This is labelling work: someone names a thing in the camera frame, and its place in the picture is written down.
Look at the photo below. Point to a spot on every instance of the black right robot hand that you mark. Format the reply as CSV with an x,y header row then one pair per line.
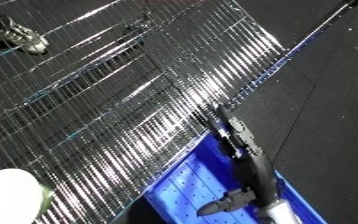
x,y
252,160

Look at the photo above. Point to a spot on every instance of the pale right robot forearm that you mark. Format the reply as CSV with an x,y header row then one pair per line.
x,y
282,213

